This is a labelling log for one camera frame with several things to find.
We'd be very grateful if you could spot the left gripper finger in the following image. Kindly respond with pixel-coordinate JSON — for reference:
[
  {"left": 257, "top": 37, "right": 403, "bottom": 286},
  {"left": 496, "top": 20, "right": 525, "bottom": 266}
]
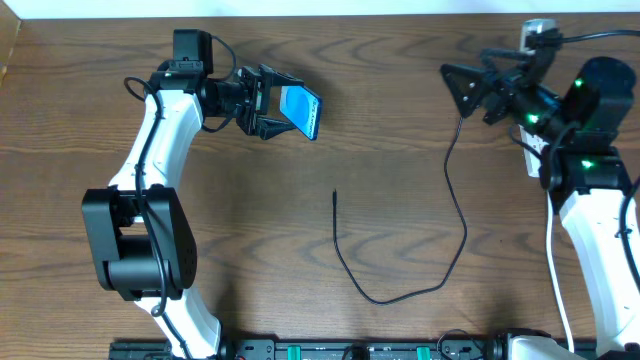
[
  {"left": 256, "top": 117, "right": 296, "bottom": 140},
  {"left": 259, "top": 64, "right": 304, "bottom": 89}
]

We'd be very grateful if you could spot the blue Galaxy smartphone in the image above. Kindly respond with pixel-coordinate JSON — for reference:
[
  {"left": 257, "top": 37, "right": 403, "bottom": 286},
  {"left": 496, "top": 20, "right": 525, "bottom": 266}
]
[{"left": 279, "top": 86, "right": 323, "bottom": 141}]

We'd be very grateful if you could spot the black charger cable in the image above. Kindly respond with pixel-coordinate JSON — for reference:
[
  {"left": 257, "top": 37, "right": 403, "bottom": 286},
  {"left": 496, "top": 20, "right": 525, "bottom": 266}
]
[{"left": 331, "top": 114, "right": 469, "bottom": 306}]

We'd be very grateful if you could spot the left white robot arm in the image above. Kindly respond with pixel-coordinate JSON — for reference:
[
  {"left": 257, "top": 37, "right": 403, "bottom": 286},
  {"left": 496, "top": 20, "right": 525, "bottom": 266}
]
[{"left": 81, "top": 29, "right": 304, "bottom": 359}]

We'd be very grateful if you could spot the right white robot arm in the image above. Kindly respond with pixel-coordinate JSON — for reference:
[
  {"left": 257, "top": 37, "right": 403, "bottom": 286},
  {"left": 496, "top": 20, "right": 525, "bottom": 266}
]
[{"left": 440, "top": 49, "right": 639, "bottom": 359}]

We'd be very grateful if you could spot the white power strip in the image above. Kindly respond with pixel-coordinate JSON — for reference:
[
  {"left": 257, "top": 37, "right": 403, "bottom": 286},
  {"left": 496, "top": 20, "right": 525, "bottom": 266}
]
[{"left": 519, "top": 126, "right": 547, "bottom": 178}]

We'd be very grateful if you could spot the white power strip cord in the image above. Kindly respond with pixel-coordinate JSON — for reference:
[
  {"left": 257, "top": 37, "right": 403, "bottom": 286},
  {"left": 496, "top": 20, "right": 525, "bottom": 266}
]
[{"left": 544, "top": 189, "right": 576, "bottom": 351}]

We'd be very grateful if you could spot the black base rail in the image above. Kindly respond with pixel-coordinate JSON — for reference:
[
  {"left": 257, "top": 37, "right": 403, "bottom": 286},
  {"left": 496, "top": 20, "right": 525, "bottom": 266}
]
[{"left": 108, "top": 338, "right": 506, "bottom": 360}]

